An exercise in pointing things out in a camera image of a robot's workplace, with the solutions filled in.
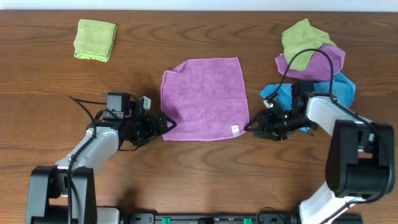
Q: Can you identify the crumpled blue cloth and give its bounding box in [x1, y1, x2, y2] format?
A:
[259, 72, 356, 133]

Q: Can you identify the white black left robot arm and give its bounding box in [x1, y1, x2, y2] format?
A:
[25, 110, 177, 223]

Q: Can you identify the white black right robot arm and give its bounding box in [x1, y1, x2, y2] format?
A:
[244, 91, 395, 223]

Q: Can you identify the crumpled olive green cloth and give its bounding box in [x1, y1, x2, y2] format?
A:
[282, 19, 335, 63]

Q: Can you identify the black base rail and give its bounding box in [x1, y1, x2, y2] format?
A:
[119, 212, 364, 224]

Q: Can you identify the purple microfiber cloth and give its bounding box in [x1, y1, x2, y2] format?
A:
[160, 57, 250, 141]

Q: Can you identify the folded green cloth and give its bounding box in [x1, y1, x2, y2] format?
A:
[73, 19, 118, 62]

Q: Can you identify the crumpled purple cloth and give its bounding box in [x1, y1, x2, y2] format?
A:
[275, 45, 346, 82]

